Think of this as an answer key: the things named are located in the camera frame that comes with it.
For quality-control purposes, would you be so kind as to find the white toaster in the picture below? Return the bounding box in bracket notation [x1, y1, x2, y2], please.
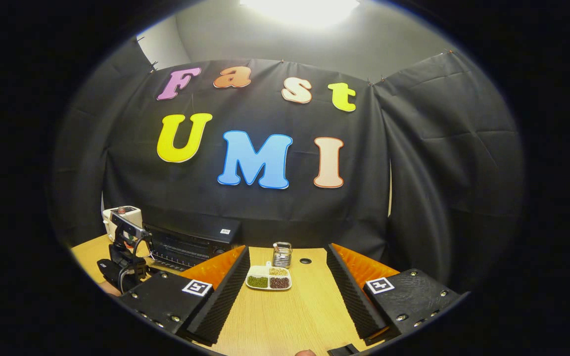
[102, 206, 143, 241]

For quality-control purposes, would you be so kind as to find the white divided bean dish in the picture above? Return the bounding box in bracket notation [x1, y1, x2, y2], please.
[245, 261, 293, 291]

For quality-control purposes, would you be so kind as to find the black backdrop cloth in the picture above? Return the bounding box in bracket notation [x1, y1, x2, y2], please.
[52, 37, 525, 292]

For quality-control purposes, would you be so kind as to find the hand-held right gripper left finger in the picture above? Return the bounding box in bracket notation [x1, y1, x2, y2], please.
[117, 246, 251, 346]

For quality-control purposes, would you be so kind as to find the black electric oven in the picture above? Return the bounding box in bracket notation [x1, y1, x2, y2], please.
[142, 218, 242, 272]

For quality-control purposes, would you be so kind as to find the metal mesh holder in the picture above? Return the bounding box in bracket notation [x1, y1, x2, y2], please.
[272, 241, 293, 268]

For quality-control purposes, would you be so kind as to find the large ceiling light panel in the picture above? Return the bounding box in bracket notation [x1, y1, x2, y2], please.
[239, 0, 360, 25]

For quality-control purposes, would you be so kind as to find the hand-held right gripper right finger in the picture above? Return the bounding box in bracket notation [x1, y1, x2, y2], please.
[326, 243, 464, 347]

